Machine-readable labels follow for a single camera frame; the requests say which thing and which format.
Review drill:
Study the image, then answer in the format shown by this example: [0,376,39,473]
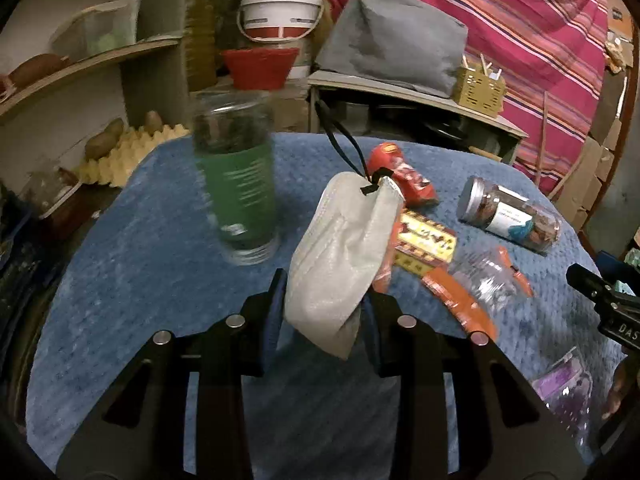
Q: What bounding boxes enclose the white plastic bucket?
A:
[237,0,327,81]

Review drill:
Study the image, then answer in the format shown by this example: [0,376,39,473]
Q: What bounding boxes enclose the yellow egg tray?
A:
[75,124,192,189]

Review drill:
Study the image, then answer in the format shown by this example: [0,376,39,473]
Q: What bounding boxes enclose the purple clear packet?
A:
[531,350,597,453]

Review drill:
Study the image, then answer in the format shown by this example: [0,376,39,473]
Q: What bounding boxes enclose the yellow oil bottle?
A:
[186,0,222,92]

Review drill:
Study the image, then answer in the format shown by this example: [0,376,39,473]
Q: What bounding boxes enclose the wooden shelf unit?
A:
[0,0,191,171]

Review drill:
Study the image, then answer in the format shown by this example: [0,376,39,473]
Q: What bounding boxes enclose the blue textured table cloth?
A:
[25,132,628,476]

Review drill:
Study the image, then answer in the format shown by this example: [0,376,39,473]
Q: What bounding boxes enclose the orange flat packet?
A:
[421,266,499,342]

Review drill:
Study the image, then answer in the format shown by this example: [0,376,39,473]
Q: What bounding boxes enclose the clear plastic food container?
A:
[19,159,92,232]

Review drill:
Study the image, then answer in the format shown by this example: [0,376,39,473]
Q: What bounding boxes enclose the grey face mask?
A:
[285,99,404,361]

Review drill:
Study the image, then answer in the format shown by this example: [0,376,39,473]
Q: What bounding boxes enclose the pink striped cloth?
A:
[320,0,617,202]

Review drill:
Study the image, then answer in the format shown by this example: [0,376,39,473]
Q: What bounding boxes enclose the low wooden table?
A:
[307,70,531,167]

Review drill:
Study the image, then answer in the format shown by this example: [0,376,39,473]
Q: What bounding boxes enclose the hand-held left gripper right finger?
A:
[357,290,588,480]

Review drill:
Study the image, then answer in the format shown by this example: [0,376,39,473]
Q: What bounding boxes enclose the red snack packet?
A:
[367,142,441,209]

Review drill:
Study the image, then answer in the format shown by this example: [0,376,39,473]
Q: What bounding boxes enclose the grey fabric bag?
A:
[314,0,469,99]

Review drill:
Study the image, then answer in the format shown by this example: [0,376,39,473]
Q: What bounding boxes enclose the large brown potato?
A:
[84,118,126,159]

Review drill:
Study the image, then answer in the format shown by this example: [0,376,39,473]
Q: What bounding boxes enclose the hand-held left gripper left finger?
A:
[55,267,290,480]

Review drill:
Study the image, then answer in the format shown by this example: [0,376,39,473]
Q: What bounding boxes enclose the clear plastic bag on shelf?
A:
[49,0,142,62]

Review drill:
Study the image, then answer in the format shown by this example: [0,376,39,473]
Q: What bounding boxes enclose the clear crumpled plastic bag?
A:
[447,247,534,319]

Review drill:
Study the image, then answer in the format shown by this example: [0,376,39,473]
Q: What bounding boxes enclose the red plastic bowl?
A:
[220,47,301,92]

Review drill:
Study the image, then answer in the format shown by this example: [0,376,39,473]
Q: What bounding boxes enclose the cardboard boxes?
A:
[554,0,636,233]

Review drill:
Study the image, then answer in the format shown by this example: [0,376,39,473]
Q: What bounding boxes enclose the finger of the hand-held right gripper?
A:
[566,262,620,307]

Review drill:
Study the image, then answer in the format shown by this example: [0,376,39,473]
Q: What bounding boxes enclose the clear jar with green label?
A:
[192,91,279,267]

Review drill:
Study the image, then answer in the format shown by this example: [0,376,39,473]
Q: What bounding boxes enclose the brown sweet potato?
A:
[7,53,72,87]

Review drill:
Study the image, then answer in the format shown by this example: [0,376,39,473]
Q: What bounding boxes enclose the yellow candy box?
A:
[392,209,459,268]

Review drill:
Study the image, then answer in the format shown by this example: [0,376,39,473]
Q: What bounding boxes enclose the clear jar with silver lid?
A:
[457,176,564,255]

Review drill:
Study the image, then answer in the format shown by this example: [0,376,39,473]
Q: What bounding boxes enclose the yellow woven basket with sticks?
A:
[454,54,509,119]

